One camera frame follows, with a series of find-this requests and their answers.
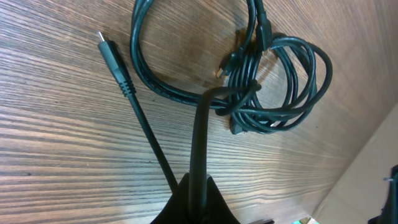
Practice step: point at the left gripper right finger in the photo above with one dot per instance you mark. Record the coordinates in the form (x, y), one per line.
(217, 210)

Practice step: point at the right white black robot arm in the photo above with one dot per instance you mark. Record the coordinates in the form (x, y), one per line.
(389, 211)

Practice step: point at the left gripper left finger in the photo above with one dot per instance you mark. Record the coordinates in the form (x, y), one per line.
(176, 209)

